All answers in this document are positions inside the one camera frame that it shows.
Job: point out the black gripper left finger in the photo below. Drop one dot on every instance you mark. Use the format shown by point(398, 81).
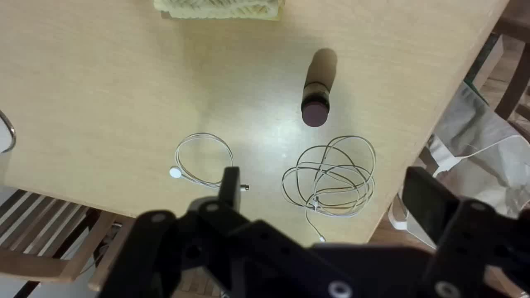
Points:
point(229, 188)

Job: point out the brown glass bottle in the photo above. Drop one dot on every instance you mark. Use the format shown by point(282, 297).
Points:
point(317, 89)

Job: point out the yellow towel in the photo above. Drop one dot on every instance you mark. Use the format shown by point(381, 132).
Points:
point(221, 9)

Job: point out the light wooden chair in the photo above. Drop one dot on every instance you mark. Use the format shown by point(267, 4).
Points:
point(38, 268)
point(514, 84)

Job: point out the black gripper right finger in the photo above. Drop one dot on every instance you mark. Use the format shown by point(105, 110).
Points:
point(428, 205)

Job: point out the white tote bag green print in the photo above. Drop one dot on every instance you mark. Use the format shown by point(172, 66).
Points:
point(474, 127)

